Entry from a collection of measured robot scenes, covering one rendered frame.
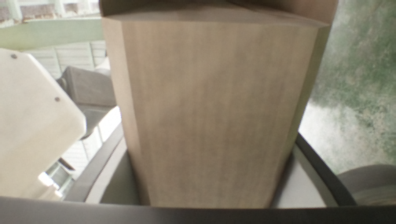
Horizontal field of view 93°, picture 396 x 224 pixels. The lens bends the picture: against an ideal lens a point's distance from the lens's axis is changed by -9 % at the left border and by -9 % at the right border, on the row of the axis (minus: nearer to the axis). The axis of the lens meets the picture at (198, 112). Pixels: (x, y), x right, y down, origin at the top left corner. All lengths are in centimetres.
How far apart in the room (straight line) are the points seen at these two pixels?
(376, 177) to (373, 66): 16
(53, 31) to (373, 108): 390
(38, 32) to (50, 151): 381
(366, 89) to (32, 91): 44
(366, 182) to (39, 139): 35
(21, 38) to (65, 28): 82
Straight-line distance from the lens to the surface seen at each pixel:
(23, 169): 30
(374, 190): 23
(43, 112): 32
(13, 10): 383
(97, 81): 47
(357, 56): 36
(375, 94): 33
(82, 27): 368
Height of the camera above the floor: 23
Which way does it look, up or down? level
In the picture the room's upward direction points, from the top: 89 degrees counter-clockwise
